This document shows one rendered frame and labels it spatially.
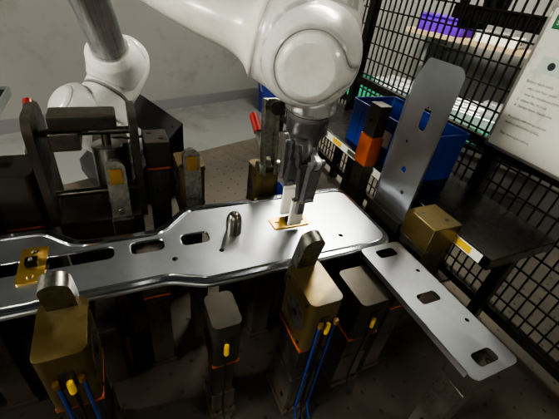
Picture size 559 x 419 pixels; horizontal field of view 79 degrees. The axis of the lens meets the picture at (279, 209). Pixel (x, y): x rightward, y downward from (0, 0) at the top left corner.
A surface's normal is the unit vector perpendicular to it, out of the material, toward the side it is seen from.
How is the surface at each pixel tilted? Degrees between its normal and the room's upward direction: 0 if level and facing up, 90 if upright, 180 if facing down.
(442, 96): 90
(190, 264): 0
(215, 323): 0
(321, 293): 0
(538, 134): 90
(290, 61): 94
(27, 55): 90
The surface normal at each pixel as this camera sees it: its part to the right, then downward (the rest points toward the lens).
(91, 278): 0.12, -0.81
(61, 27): 0.68, 0.49
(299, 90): 0.00, 0.54
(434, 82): -0.91, 0.14
